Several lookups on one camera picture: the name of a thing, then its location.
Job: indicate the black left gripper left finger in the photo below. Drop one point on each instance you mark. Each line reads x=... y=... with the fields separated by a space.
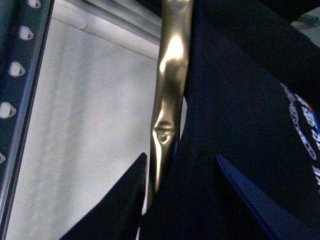
x=117 y=216

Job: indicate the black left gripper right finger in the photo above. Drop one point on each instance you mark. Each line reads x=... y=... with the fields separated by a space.
x=276 y=222

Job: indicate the black t-shirt with logo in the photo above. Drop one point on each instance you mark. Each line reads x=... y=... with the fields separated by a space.
x=253 y=97

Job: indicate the gold metal clothes hanger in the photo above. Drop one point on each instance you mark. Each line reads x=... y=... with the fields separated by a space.
x=171 y=74

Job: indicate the black perforated metal upright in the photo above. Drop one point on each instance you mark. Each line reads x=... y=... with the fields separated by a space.
x=24 y=26

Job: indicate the white pipe on wall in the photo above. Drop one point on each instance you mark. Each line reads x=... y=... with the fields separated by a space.
x=130 y=26

